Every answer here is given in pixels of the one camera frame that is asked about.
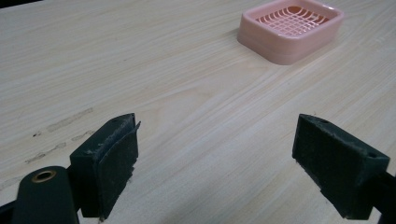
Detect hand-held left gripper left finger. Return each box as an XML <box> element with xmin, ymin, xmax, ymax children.
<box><xmin>68</xmin><ymin>112</ymin><xmax>142</xmax><ymax>222</ymax></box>

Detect pink plastic soap dish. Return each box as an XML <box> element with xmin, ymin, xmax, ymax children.
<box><xmin>236</xmin><ymin>0</ymin><xmax>346</xmax><ymax>66</ymax></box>

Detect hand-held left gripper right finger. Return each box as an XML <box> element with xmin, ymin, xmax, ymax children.
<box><xmin>291</xmin><ymin>113</ymin><xmax>391</xmax><ymax>221</ymax></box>

